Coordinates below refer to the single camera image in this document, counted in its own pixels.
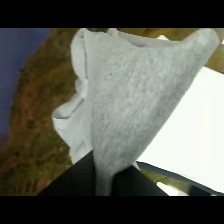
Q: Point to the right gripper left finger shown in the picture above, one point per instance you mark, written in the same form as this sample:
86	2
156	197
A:
75	180

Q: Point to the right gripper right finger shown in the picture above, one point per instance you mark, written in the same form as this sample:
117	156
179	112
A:
136	183

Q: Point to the grey garment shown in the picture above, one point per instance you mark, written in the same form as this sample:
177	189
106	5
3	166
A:
133	96

